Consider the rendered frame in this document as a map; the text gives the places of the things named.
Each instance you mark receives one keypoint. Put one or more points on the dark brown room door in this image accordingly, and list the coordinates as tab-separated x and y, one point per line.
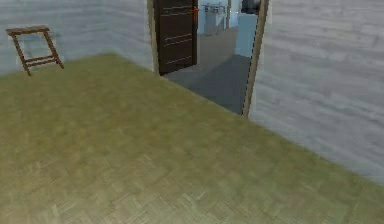
176	33

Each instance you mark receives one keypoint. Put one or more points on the pale grey cabinet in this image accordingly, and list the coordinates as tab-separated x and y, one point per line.
214	18

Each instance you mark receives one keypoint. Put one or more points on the brown wooden folding table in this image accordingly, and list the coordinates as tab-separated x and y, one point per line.
27	30

